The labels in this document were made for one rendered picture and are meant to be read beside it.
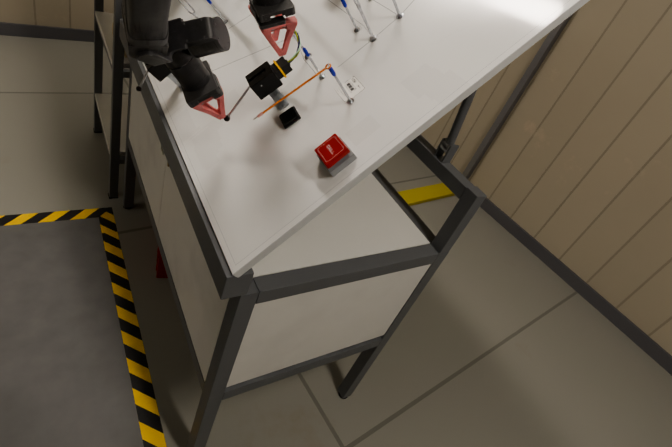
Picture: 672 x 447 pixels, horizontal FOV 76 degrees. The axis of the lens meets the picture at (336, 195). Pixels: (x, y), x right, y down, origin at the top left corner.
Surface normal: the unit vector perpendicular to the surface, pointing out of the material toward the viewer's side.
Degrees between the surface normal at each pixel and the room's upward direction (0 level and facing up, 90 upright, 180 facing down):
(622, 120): 90
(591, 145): 90
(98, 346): 0
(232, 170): 49
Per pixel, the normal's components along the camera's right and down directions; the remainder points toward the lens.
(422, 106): -0.41, -0.45
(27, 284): 0.32, -0.76
